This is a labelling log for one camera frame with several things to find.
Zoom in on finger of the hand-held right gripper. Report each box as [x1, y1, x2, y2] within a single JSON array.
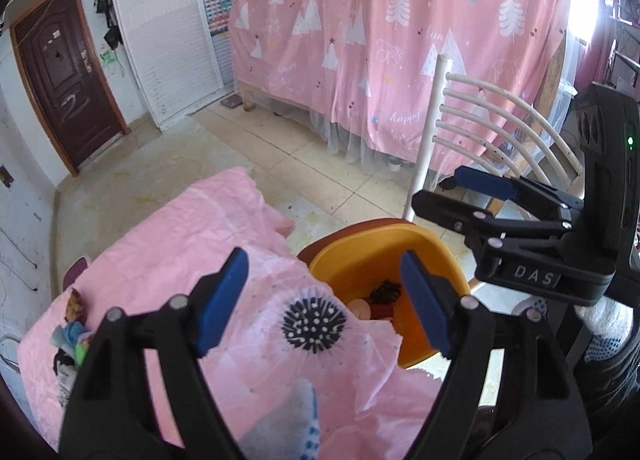
[[440, 165, 586, 214], [411, 189, 576, 261]]

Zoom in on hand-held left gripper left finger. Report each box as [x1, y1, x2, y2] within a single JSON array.
[[59, 247, 251, 460]]

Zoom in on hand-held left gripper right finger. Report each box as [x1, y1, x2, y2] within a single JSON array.
[[399, 249, 593, 460]]

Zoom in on orange plastic basin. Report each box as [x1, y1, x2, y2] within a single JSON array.
[[307, 223, 472, 371]]

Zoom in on person's right forearm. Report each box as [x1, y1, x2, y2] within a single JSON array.
[[575, 335, 640, 441]]

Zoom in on person's right hand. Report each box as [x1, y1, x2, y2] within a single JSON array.
[[575, 297, 635, 366]]

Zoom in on person's left hand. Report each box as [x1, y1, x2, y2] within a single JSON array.
[[239, 379, 321, 460]]

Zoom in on black hair scrunchie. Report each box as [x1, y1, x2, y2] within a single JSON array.
[[369, 279, 404, 305]]

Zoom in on red packet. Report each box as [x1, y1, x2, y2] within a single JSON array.
[[367, 303, 401, 322]]

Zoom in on pale round disc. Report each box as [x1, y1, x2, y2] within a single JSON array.
[[347, 297, 373, 323]]

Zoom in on pink tablecloth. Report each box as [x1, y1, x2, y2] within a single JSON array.
[[17, 166, 451, 460]]

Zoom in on white slatted chair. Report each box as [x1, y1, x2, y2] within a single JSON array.
[[402, 54, 586, 293]]

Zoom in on white mesh bed net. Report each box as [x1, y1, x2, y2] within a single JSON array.
[[250, 90, 451, 186]]

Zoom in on pink tree print bed curtain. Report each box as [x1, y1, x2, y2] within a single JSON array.
[[227, 0, 573, 178]]

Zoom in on purple stool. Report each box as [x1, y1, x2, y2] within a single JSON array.
[[64, 256, 90, 293]]

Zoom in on dark pink window curtain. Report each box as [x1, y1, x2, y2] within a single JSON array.
[[575, 0, 621, 91]]

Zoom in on black white wrapper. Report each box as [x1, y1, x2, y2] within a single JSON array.
[[52, 350, 82, 411]]

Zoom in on white louvred wardrobe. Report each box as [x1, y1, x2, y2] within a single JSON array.
[[105, 0, 226, 130]]

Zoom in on brown door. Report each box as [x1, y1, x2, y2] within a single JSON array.
[[10, 0, 130, 176]]

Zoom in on black hanging bags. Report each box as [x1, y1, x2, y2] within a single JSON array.
[[95, 0, 123, 48]]

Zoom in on wooden bed frame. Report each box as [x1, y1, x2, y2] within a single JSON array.
[[235, 80, 321, 116]]

